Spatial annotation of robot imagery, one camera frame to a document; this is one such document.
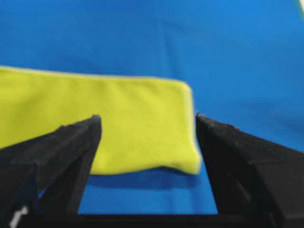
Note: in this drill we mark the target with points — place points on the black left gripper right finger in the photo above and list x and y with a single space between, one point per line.
256 183

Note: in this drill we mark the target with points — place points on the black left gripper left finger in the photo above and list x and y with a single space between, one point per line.
47 175

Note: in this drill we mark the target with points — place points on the yellow-green microfiber towel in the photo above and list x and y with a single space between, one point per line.
146 122

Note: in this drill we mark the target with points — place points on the blue table cloth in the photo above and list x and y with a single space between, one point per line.
243 59

